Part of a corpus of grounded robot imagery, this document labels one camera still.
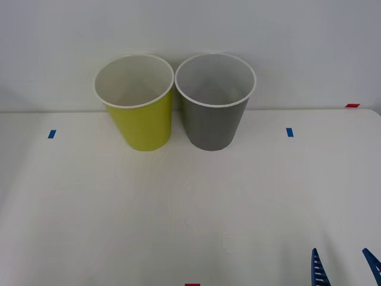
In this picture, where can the yellow-green plastic waste bin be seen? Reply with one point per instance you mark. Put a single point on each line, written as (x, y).
(146, 128)

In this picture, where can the grey plastic waste bin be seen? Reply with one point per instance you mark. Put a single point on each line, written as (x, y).
(211, 128)

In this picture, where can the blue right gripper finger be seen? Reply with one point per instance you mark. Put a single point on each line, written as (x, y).
(374, 262)
(318, 272)

